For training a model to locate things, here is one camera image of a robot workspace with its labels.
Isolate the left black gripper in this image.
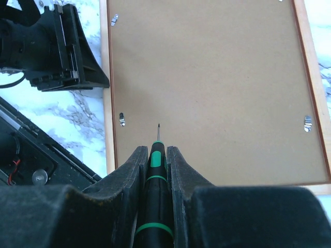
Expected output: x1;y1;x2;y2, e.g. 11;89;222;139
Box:
1;4;110;90

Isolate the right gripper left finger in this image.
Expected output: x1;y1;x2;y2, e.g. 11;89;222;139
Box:
1;146;148;247

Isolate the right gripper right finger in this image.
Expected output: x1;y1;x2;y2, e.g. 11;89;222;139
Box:
167;146;330;247

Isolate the green black precision screwdriver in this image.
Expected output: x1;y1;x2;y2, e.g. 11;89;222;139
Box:
133;125;174;247

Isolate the red wooden photo frame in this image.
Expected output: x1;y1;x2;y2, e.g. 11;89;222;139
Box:
100;1;330;195

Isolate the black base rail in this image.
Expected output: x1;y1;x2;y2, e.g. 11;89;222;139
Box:
1;99;101;190

